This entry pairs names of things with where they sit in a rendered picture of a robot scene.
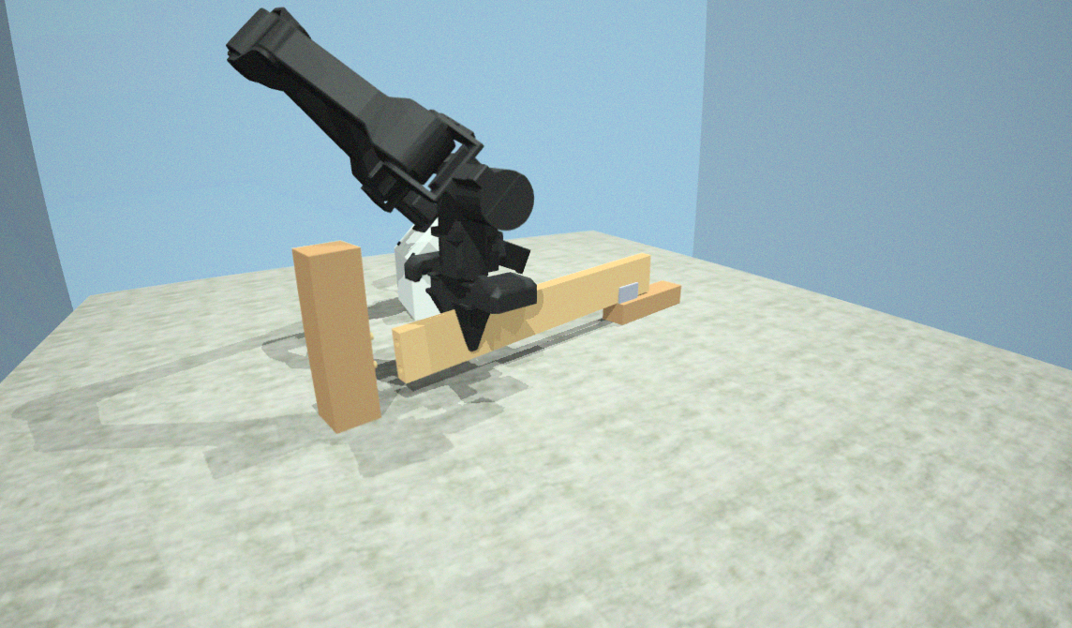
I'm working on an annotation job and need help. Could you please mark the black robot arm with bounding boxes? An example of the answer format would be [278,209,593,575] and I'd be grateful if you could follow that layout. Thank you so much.
[226,8,534,274]

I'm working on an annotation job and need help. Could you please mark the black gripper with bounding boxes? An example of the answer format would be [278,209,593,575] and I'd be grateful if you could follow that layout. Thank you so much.
[404,218,537,352]

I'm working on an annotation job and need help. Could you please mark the long wooden rail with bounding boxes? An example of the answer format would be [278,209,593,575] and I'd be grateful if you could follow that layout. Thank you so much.
[391,253,651,383]

